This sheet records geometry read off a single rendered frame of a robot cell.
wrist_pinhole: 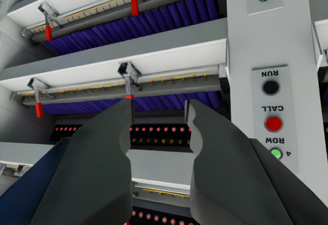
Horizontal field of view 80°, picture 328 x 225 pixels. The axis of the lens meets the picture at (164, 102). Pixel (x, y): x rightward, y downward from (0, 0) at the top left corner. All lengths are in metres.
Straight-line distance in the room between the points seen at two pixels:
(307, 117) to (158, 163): 0.20
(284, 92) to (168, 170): 0.18
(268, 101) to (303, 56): 0.06
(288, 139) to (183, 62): 0.19
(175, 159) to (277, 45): 0.20
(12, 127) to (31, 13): 0.32
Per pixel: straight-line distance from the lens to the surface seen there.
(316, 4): 0.33
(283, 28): 0.30
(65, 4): 0.61
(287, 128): 0.27
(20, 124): 0.73
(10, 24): 0.76
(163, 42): 0.34
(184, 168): 0.29
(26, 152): 0.55
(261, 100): 0.27
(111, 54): 0.39
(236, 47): 0.29
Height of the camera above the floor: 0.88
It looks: 10 degrees down
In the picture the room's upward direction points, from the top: 179 degrees counter-clockwise
